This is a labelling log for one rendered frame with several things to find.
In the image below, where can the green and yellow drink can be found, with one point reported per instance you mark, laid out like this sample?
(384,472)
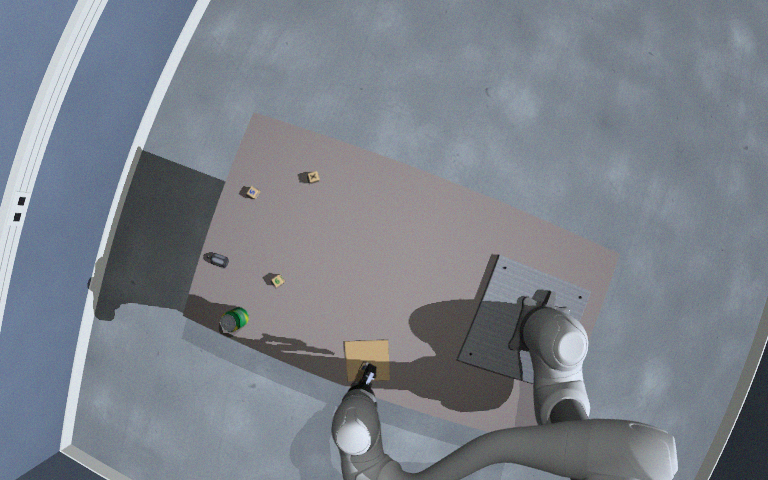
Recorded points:
(234,319)

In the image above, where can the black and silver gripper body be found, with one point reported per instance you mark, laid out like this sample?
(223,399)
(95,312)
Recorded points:
(363,386)

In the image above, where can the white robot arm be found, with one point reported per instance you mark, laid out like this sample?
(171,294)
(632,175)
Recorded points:
(592,449)

